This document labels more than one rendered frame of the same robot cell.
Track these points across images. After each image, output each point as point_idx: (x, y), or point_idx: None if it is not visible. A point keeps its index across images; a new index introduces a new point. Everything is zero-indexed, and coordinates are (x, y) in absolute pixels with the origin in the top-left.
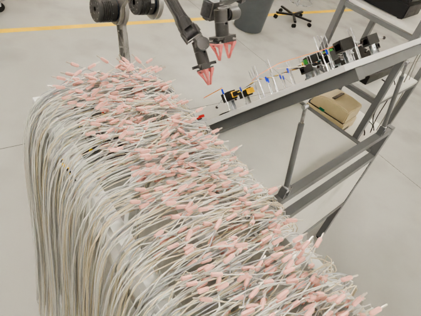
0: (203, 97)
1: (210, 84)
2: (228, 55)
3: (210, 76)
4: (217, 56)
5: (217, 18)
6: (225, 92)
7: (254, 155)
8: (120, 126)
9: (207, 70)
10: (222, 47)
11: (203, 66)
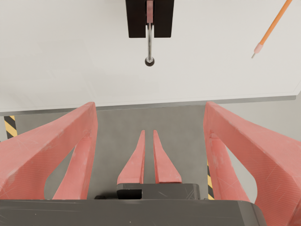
0: (260, 50)
1: (144, 132)
2: (91, 124)
3: (143, 154)
4: (226, 153)
5: None
6: (173, 3)
7: None
8: None
9: (165, 174)
10: (287, 155)
11: (189, 197)
